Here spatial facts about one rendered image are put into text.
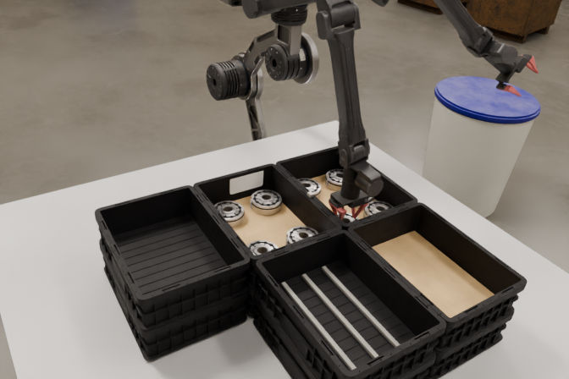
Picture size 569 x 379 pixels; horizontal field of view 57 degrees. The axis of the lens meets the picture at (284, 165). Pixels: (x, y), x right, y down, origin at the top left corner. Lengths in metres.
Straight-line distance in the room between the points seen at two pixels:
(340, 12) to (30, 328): 1.16
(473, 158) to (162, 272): 2.06
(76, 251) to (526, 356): 1.37
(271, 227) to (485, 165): 1.76
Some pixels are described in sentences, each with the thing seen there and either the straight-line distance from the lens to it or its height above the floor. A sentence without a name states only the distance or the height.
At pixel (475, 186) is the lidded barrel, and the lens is 3.20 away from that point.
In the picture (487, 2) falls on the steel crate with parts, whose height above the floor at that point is 0.39.
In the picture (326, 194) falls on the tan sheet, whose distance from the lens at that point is 1.80.
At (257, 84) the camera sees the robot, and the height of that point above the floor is 0.89.
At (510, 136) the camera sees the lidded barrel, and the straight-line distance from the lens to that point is 3.08.
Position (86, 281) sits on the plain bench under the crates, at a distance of 1.70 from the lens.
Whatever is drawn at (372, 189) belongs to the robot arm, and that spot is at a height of 1.05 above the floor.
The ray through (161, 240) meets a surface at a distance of 1.59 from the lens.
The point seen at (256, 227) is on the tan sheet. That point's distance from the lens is 1.63.
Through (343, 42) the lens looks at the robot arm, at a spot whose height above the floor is 1.43.
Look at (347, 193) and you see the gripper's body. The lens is 1.54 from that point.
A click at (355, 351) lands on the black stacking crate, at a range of 1.33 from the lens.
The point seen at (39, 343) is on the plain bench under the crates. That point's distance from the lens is 1.57.
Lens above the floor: 1.84
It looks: 31 degrees down
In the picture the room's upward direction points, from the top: 5 degrees clockwise
